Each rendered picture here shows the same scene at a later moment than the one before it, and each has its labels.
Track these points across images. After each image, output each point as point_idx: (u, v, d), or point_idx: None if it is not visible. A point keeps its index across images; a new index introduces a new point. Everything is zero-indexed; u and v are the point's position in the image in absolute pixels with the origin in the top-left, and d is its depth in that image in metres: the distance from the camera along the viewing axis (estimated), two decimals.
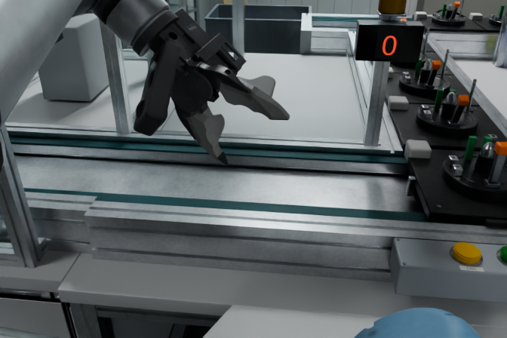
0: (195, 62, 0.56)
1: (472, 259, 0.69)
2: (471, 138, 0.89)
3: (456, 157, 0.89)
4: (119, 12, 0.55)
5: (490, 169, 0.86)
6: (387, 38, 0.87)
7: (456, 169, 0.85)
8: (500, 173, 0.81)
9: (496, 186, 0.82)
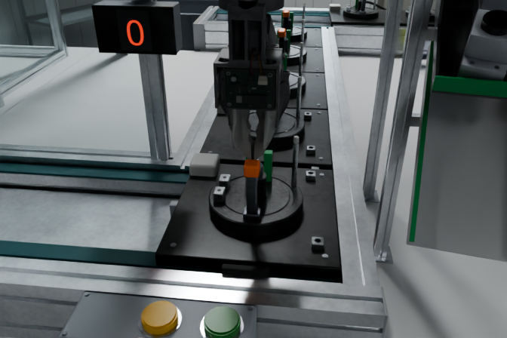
0: None
1: (156, 327, 0.49)
2: None
3: (229, 176, 0.70)
4: None
5: (262, 193, 0.66)
6: (130, 24, 0.67)
7: (214, 193, 0.65)
8: (255, 200, 0.61)
9: (254, 218, 0.62)
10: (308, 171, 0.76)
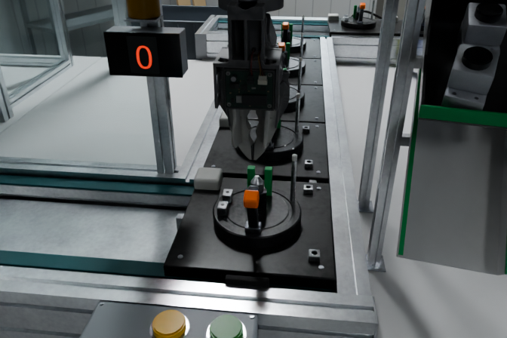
0: None
1: (166, 334, 0.54)
2: (247, 169, 0.74)
3: (232, 191, 0.74)
4: None
5: (262, 207, 0.71)
6: (139, 49, 0.72)
7: (218, 207, 0.70)
8: (256, 220, 0.65)
9: (256, 231, 0.67)
10: (305, 185, 0.80)
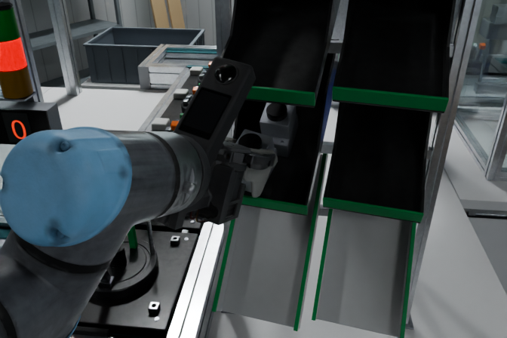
0: None
1: None
2: None
3: None
4: (140, 131, 0.39)
5: (120, 262, 0.81)
6: (13, 123, 0.82)
7: None
8: (104, 277, 0.76)
9: (107, 286, 0.77)
10: (173, 236, 0.91)
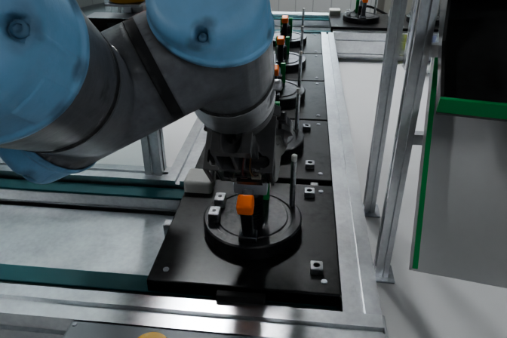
0: None
1: None
2: None
3: (225, 195, 0.67)
4: None
5: (258, 213, 0.64)
6: None
7: (209, 213, 0.63)
8: (250, 228, 0.58)
9: (251, 241, 0.60)
10: (306, 188, 0.73)
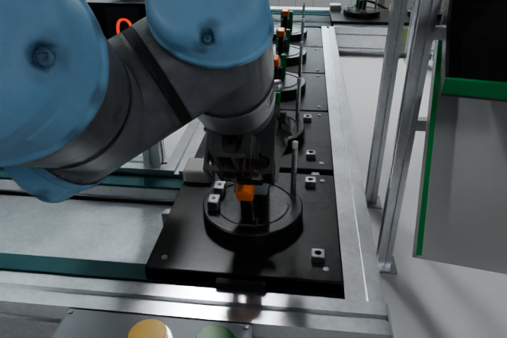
0: None
1: None
2: None
3: (225, 183, 0.66)
4: None
5: (259, 201, 0.63)
6: (119, 23, 0.63)
7: (208, 201, 0.62)
8: (251, 215, 0.57)
9: (251, 228, 0.59)
10: (307, 176, 0.72)
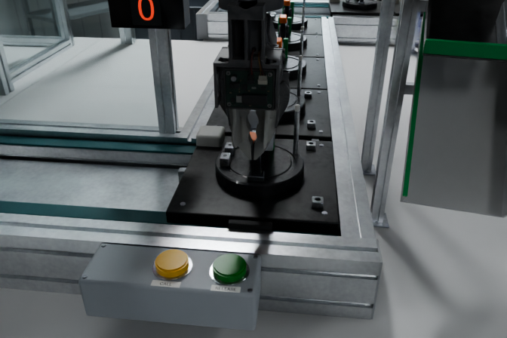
0: None
1: (169, 271, 0.53)
2: None
3: None
4: None
5: (265, 158, 0.70)
6: None
7: (220, 158, 0.70)
8: (259, 166, 0.65)
9: (259, 179, 0.66)
10: (308, 141, 0.80)
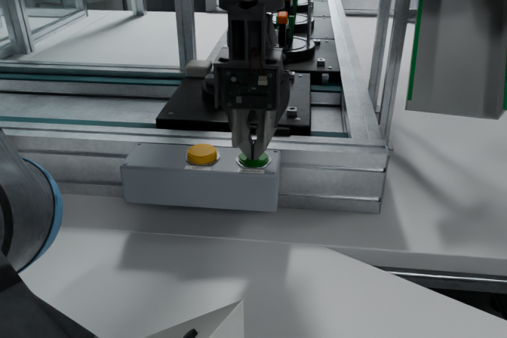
0: None
1: (201, 157, 0.60)
2: None
3: None
4: None
5: None
6: None
7: (206, 78, 0.77)
8: None
9: None
10: None
